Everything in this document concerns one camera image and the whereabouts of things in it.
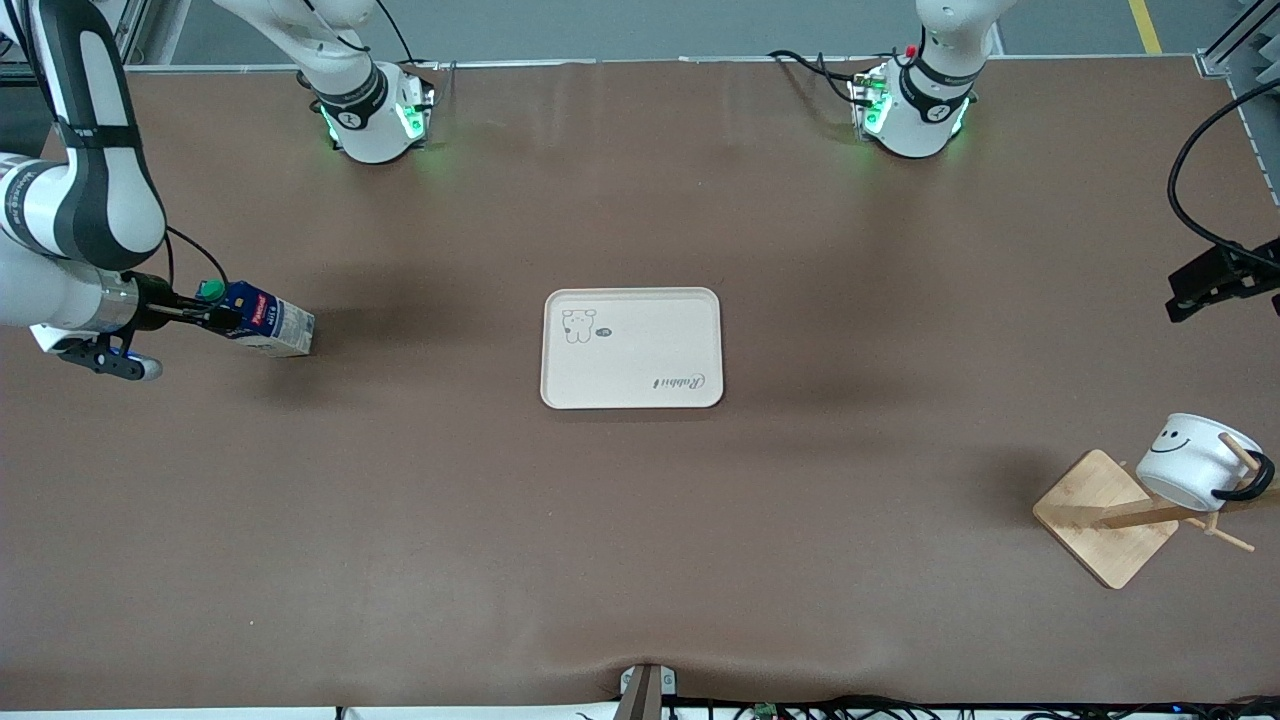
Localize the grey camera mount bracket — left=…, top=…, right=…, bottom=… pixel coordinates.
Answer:
left=617, top=663, right=679, bottom=720

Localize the white smiley cup black handle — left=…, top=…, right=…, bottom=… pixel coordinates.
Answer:
left=1135, top=412, right=1277, bottom=514

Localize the wooden cup rack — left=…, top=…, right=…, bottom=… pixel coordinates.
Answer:
left=1032, top=432, right=1280, bottom=591

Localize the cream rectangular tray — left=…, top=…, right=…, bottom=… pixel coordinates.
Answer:
left=540, top=287, right=725, bottom=410

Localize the black left arm base cable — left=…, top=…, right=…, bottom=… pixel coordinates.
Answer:
left=768, top=48, right=881, bottom=107

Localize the aluminium frame profile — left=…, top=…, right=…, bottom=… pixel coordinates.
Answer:
left=110, top=0, right=191, bottom=71
left=1198, top=0, right=1280, bottom=79

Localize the black arm base cable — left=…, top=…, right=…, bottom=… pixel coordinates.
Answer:
left=300, top=0, right=443, bottom=73
left=768, top=48, right=881, bottom=107

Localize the black right arm base cable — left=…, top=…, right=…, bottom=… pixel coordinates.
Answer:
left=300, top=0, right=443, bottom=73

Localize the blue milk carton green cap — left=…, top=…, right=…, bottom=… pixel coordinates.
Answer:
left=196, top=279, right=316, bottom=359

